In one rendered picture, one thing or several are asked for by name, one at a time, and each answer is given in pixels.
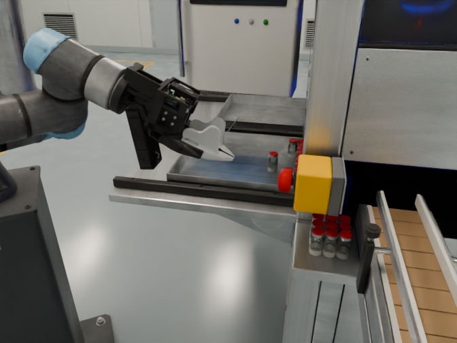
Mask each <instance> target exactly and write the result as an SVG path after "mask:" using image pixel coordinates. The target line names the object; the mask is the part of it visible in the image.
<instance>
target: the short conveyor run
mask: <svg viewBox="0 0 457 343"><path fill-rule="evenodd" d="M376 202H377V207H373V206H370V205H367V206H366V204H361V203H360V204H358V207H357V211H356V218H355V222H354V228H353V229H354V230H355V235H356V244H357V249H358V259H359V264H360V266H359V270H358V275H357V279H356V288H357V293H358V304H359V310H360V321H361V327H362V337H363V343H457V266H456V264H457V257H454V256H452V254H451V252H450V250H449V248H448V247H447V244H446V242H445V240H444V238H443V235H442V233H441V231H440V229H439V226H438V224H437V222H436V220H435V217H434V216H433V213H432V212H431V211H430V210H429V208H428V206H427V204H426V201H425V199H424V197H423V195H419V194H417V197H416V201H415V205H416V208H417V211H411V210H399V209H392V208H388V204H387V202H386V198H385V195H384V191H378V192H377V195H376Z"/></svg>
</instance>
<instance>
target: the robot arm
mask: <svg viewBox="0 0 457 343"><path fill-rule="evenodd" d="M143 68H144V66H143V65H142V64H140V63H138V62H136V63H135V64H134V66H130V67H127V68H126V67H124V66H122V65H120V64H118V63H116V62H114V61H112V60H110V59H109V58H107V57H105V56H103V55H102V54H99V53H98V52H95V51H94V50H92V49H90V48H88V47H86V46H84V45H82V44H81V43H79V42H77V41H75V40H73V39H72V38H71V37H69V36H65V35H63V34H61V33H59V32H57V31H55V30H53V29H49V28H42V29H39V30H37V32H34V34H32V36H30V38H29V39H28V37H27V30H26V26H25V22H24V15H23V10H22V4H21V0H0V152H4V151H7V150H11V149H15V148H19V147H22V146H27V145H30V144H34V143H36V144H38V143H40V142H42V141H44V140H48V139H50V138H52V137H54V138H56V139H66V140H70V139H73V138H75V137H77V136H79V135H80V134H81V133H82V132H83V130H84V128H85V125H86V120H87V118H88V101H91V102H93V103H95V104H97V105H98V106H100V107H102V108H104V109H106V110H111V111H113V112H115V113H117V114H121V113H123V112H124V111H125V112H126V117H127V120H128V123H129V128H130V131H131V135H132V138H133V143H134V147H135V151H136V154H137V159H138V162H139V166H140V169H154V168H155V167H156V166H157V165H158V164H159V163H160V162H161V160H162V155H161V152H160V146H159V143H160V144H163V145H165V146H166V147H168V148H169V149H171V150H173V151H175V152H178V153H180V154H183V155H186V156H190V157H194V158H197V159H205V160H211V161H232V160H233V159H234V157H235V156H234V154H233V153H232V152H231V151H230V150H229V149H228V148H227V147H226V146H225V145H223V139H224V132H225V128H226V123H225V121H224V119H222V118H220V117H215V118H214V119H212V120H211V121H209V122H203V121H202V120H199V119H193V120H189V118H190V115H191V114H193V113H194V111H195V109H196V106H197V104H198V101H197V99H198V98H199V95H200V93H201V92H200V91H199V90H197V89H196V88H194V87H192V86H190V85H188V84H186V83H185V82H183V81H181V80H178V79H177V78H175V77H172V78H171V79H168V78H167V79H166V80H165V81H162V80H161V79H159V78H157V77H155V76H153V75H151V74H150V73H148V72H146V71H144V70H143ZM34 72H35V74H37V75H41V76H42V79H41V81H42V89H40V88H38V87H37V86H36V82H35V75H34ZM180 84H183V85H184V86H186V87H188V88H190V89H192V90H193V91H191V90H189V89H187V88H185V87H184V86H182V85H180ZM181 135H182V136H183V137H182V136H181ZM16 189H17V187H16V183H15V180H14V178H13V177H12V175H11V174H10V173H9V171H8V170H6V168H5V167H4V166H3V164H2V163H1V161H0V203H1V202H3V201H5V200H7V199H9V198H10V197H11V196H12V195H13V194H14V193H15V192H16Z"/></svg>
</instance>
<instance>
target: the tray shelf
mask: <svg viewBox="0 0 457 343"><path fill-rule="evenodd" d="M224 103H225V102H215V101H198V104H197V106H196V109H195V111H194V113H193V114H191V115H190V118H189V120H193V119H199V120H202V121H203V122H205V123H208V122H209V121H211V120H212V119H214V118H215V117H216V115H217V113H218V112H219V111H220V109H221V107H222V106H223V105H224ZM159 146H160V152H161V155H162V160H161V162H160V163H159V164H158V165H157V166H156V167H155V168H154V169H140V166H139V162H137V163H136V164H135V165H134V167H133V168H132V169H131V170H130V171H129V172H128V173H127V174H126V176H125V177H130V178H143V179H150V180H162V181H167V172H168V171H169V169H170V168H171V166H172V165H173V164H174V163H175V161H176V160H177V158H178V157H179V156H180V155H181V154H180V153H178V152H175V151H173V150H171V149H169V148H168V147H166V146H165V145H163V144H160V143H159ZM109 201H113V202H119V203H130V204H136V205H143V206H154V207H160V208H171V209H176V210H188V211H193V212H204V213H211V214H222V215H228V216H239V217H245V218H256V219H262V220H268V221H279V222H285V223H296V215H297V211H295V210H294V208H293V207H292V206H281V205H274V204H267V203H256V202H249V201H237V200H231V199H219V198H213V197H201V196H194V195H183V194H176V193H164V192H158V191H146V190H139V189H128V188H121V187H114V188H113V189H112V191H111V192H110V193H109Z"/></svg>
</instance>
